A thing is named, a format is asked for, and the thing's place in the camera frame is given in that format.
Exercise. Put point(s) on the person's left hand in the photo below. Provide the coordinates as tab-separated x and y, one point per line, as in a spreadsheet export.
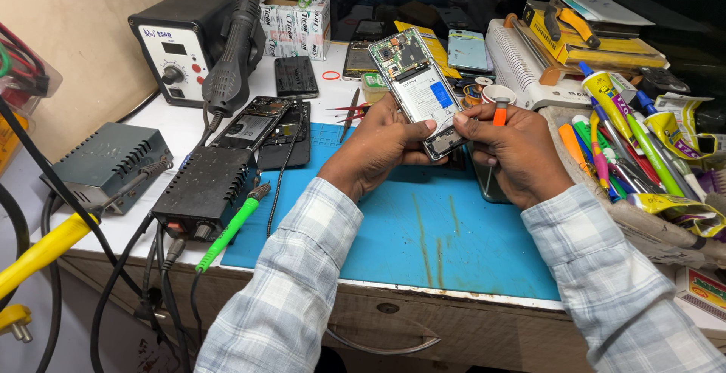
368	146

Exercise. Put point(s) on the person's right hand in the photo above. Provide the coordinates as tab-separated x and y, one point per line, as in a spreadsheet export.
522	157

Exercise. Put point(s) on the smartphone with white battery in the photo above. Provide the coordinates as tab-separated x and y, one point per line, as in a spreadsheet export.
422	92

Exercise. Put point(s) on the grey metal tweezers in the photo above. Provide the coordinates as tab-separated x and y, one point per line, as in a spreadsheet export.
348	115

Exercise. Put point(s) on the red tweezers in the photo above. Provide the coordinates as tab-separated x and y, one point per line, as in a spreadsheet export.
351	109

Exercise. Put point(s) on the glass phone screen panel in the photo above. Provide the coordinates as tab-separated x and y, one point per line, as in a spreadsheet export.
488	183

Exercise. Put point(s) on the small green lidded container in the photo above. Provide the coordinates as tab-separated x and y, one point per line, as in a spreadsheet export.
373	85

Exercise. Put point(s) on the white round tape roll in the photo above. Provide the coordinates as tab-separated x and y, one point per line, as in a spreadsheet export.
498	91

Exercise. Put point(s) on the red rubber band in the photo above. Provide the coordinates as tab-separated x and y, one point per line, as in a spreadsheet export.
331	75

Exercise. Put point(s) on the white comb binding machine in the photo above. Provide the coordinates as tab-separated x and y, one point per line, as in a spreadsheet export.
522	69

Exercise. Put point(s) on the bundle of colourful screwdrivers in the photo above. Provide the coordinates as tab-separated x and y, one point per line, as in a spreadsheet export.
618	163

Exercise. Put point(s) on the blue silicone repair mat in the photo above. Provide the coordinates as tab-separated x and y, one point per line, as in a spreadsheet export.
408	237

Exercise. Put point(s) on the black flat phone battery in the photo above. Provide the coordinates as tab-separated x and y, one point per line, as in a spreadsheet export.
296	77

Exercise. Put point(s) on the yellow glue tube blue cap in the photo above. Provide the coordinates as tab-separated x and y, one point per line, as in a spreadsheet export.
607	98

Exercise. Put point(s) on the yellow flat packet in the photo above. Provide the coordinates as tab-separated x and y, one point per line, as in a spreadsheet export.
436	49

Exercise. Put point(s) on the light blue phone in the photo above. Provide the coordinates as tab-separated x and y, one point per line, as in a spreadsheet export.
468	49

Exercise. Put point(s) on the beige tool tray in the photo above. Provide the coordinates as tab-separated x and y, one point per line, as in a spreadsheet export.
641	231

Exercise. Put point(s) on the white printed cardboard box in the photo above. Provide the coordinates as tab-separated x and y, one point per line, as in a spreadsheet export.
296	25

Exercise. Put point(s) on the yellow black flat box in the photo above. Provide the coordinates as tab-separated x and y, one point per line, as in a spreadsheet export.
612	49

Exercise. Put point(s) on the black small device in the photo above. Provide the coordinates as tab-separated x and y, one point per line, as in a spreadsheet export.
661	81

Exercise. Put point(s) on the crumpled yellow glue tube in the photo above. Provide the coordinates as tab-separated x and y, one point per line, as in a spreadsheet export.
678	126

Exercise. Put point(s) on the black hot air gun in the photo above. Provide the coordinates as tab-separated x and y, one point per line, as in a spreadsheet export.
232	61

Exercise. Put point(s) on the black power supply box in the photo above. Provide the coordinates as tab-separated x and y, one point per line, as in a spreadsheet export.
204	188

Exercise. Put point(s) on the white paper booklet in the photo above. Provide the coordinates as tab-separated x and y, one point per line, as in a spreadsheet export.
601	7

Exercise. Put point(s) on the flattened yellow glue tube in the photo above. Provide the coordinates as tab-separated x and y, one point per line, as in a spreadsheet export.
686	211

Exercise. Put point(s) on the black white hot air station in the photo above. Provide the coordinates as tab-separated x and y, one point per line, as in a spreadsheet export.
173	49

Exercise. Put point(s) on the red yellow printed small box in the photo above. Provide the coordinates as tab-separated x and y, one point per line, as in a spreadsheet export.
703	293

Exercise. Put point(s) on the grey metal power supply box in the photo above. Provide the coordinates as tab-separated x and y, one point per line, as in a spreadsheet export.
105	163

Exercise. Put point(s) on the yellow mains plug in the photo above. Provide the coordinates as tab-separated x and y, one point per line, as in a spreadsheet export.
14	319

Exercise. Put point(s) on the disassembled black phone frame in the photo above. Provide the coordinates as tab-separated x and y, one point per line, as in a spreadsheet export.
249	124

